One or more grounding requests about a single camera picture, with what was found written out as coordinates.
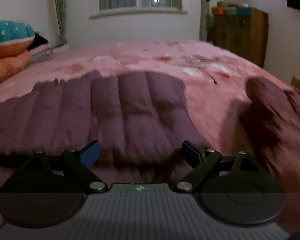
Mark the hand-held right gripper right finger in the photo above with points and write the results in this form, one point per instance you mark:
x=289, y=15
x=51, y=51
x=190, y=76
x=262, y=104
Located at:
x=190, y=151

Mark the brown cardboard box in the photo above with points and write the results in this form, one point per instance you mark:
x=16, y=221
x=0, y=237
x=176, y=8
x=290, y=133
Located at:
x=222, y=4

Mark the grey patterned curtain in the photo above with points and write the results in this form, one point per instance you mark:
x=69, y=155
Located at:
x=204, y=10
x=60, y=10

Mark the tissue pack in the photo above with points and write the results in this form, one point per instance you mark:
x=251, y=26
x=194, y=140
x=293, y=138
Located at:
x=244, y=5

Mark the black cloth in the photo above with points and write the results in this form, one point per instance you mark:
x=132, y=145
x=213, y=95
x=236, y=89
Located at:
x=38, y=42

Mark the grey box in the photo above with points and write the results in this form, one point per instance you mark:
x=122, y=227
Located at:
x=230, y=10

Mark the purple down jacket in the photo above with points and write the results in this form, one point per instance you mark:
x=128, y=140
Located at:
x=140, y=105

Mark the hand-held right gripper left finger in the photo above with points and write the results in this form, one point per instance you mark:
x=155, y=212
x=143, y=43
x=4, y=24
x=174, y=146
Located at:
x=91, y=152

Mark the teal box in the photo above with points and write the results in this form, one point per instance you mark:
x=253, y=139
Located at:
x=243, y=10

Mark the orange box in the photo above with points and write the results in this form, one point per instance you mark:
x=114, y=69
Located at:
x=217, y=10

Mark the pink floral bed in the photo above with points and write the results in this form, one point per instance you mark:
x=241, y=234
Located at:
x=140, y=57

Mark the maroon down jacket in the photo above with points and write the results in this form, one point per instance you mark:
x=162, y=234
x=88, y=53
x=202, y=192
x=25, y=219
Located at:
x=272, y=120

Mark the wooden cabinet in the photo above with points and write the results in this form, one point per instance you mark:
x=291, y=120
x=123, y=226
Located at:
x=240, y=36

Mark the teal dotted pillow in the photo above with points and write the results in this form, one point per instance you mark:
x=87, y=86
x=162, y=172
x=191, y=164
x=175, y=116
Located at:
x=7, y=31

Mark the folded pale bedding stack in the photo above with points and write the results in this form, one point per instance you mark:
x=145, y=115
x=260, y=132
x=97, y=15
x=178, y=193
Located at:
x=42, y=53

